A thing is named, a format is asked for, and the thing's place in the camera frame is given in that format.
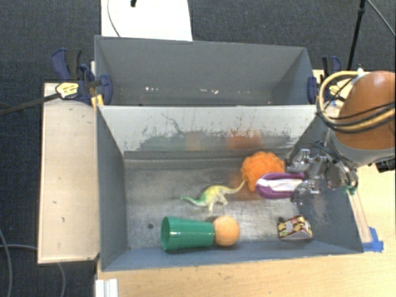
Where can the orange ball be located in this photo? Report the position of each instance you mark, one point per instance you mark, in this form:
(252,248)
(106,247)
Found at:
(227,231)

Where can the small colourful printed box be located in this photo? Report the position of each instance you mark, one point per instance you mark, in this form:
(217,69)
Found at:
(295,227)

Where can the green plastic cup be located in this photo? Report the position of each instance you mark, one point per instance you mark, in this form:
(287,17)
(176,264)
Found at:
(188,235)

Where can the orange mesh sponge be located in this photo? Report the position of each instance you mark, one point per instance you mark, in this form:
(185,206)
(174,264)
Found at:
(260,166)

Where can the pale wood board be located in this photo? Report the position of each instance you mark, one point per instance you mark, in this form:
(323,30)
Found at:
(68,172)

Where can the green and yellow toy dinosaur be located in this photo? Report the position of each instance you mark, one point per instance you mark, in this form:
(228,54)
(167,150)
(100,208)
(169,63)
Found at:
(210,196)

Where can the grey metal bin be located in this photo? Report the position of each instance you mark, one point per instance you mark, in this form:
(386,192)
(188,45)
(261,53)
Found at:
(173,178)

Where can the black cylinder on white bracket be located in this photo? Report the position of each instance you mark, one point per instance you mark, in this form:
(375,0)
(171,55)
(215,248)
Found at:
(386,165)

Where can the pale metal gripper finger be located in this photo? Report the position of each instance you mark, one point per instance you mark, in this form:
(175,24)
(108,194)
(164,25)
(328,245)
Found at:
(303,192)
(298,164)

